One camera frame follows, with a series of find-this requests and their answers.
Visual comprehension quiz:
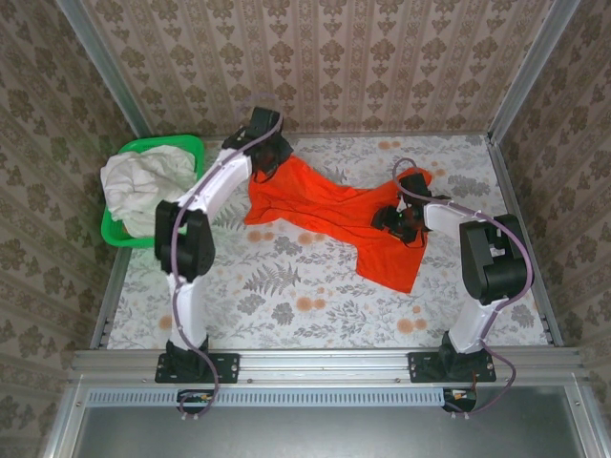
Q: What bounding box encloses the orange t-shirt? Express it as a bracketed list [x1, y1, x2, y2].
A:
[243, 155, 433, 295]

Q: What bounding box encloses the green plastic basket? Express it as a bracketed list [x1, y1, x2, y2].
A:
[100, 135, 206, 248]

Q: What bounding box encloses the white t-shirt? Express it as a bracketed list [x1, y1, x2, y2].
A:
[99, 145, 200, 239]

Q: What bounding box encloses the grey sheet metal panel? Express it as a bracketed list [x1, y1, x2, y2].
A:
[41, 376, 611, 458]

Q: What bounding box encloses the aluminium table side rail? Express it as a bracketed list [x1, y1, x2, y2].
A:
[89, 245, 133, 349]
[486, 137, 565, 347]

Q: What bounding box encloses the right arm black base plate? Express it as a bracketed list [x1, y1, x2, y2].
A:
[409, 351, 497, 385]

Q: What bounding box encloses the aluminium corner post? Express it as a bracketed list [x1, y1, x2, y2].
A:
[487, 0, 582, 145]
[54, 0, 158, 144]

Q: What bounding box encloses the aluminium frame cross rail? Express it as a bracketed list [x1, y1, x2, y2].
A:
[71, 347, 586, 384]

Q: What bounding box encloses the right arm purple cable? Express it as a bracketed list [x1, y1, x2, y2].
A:
[393, 157, 535, 421]

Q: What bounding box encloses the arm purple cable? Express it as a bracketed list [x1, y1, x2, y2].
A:
[393, 157, 535, 421]
[169, 93, 285, 421]

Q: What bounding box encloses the grey slotted cable duct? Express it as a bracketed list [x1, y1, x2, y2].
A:
[88, 386, 446, 408]

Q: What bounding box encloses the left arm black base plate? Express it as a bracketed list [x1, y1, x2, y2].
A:
[155, 351, 240, 385]

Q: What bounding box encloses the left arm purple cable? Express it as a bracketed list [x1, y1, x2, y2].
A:
[169, 93, 285, 421]

